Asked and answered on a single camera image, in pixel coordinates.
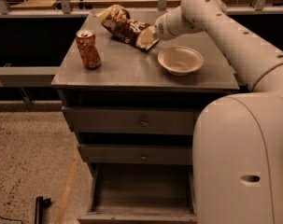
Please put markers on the middle grey drawer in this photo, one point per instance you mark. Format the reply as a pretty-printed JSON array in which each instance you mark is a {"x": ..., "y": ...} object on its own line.
[{"x": 95, "y": 153}]

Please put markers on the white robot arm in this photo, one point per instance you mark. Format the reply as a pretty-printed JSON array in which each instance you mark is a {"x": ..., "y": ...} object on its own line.
[{"x": 237, "y": 149}]

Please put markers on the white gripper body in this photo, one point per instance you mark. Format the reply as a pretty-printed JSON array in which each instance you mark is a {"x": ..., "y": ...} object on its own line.
[{"x": 161, "y": 29}]

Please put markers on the grey drawer cabinet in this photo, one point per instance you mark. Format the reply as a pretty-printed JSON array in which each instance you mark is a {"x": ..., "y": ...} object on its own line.
[{"x": 132, "y": 78}]

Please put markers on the white paper bowl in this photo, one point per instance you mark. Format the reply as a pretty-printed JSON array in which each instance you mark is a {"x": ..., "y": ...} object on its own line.
[{"x": 180, "y": 61}]

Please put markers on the open bottom grey drawer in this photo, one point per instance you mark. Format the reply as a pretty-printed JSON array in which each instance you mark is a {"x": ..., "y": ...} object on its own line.
[{"x": 141, "y": 194}]

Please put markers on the black floor post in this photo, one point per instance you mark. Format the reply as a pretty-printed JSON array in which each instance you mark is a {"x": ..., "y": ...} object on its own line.
[{"x": 40, "y": 205}]

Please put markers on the orange soda can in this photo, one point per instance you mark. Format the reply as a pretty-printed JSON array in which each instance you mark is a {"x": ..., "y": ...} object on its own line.
[{"x": 86, "y": 46}]

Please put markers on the grey metal railing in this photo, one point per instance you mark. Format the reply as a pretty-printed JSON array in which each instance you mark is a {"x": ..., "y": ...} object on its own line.
[{"x": 29, "y": 13}]

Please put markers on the top grey drawer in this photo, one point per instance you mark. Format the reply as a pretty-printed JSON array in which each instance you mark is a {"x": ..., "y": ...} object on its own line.
[{"x": 129, "y": 120}]

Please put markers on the brown chip bag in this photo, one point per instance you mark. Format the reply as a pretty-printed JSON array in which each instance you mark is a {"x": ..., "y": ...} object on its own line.
[{"x": 117, "y": 20}]

